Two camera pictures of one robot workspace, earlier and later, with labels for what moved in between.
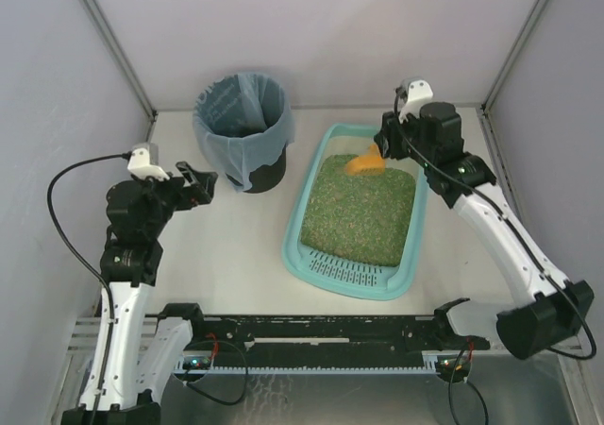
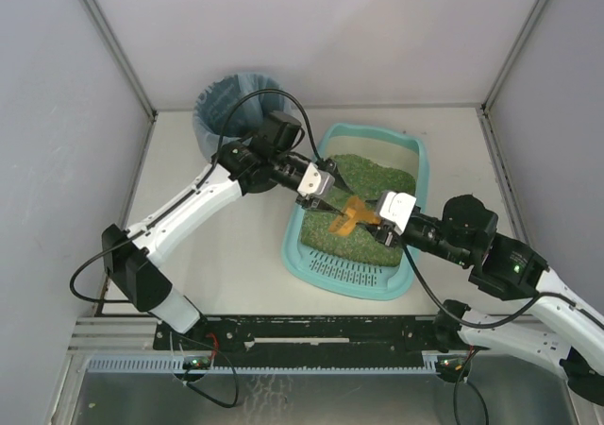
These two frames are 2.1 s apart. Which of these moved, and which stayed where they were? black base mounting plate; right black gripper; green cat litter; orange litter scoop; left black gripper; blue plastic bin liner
Moved: left black gripper; orange litter scoop; right black gripper
Stayed: black base mounting plate; green cat litter; blue plastic bin liner
